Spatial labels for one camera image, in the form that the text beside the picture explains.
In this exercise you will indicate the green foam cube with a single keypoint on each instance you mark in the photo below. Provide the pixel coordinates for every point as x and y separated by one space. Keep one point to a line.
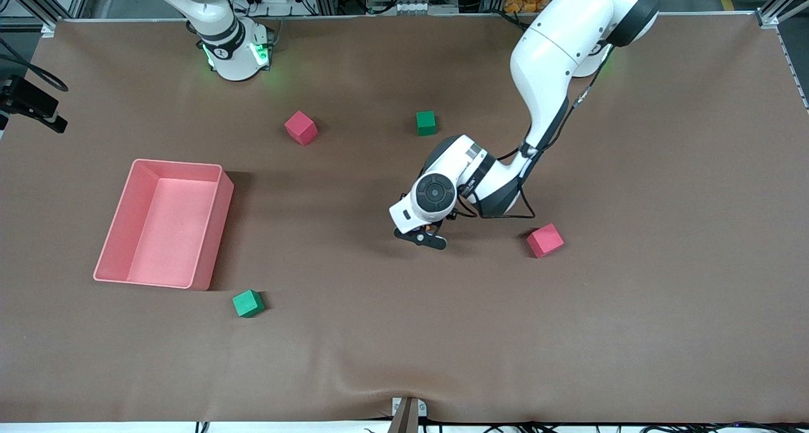
426 123
248 303

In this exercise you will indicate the pink foam cube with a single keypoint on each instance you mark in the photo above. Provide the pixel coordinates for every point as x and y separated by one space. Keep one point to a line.
545 240
301 128

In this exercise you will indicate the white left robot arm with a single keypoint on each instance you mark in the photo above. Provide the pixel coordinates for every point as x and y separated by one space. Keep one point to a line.
556 47

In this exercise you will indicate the pink plastic bin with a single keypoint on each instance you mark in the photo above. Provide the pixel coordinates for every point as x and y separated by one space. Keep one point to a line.
164 231

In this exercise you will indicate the metal table clamp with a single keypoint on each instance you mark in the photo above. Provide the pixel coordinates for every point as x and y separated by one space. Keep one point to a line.
407 417

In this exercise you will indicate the brown table mat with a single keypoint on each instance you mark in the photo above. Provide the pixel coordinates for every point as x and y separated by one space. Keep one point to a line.
569 332

